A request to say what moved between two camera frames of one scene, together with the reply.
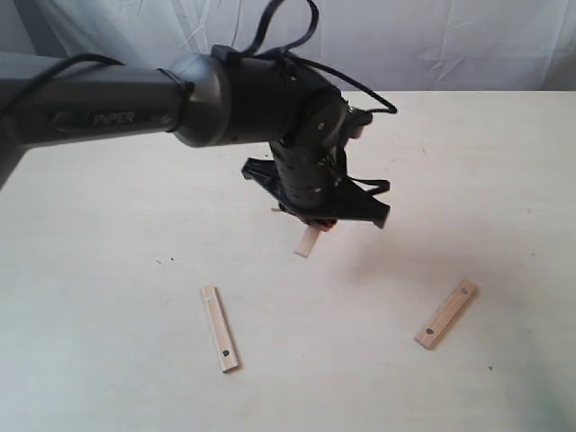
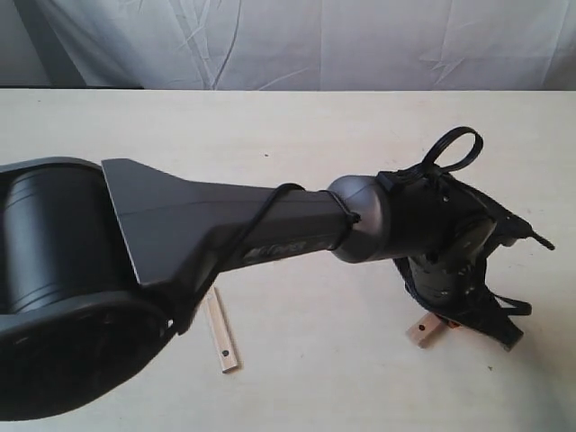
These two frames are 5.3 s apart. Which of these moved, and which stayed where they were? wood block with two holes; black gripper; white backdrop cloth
Moved: black gripper
Stayed: wood block with two holes; white backdrop cloth
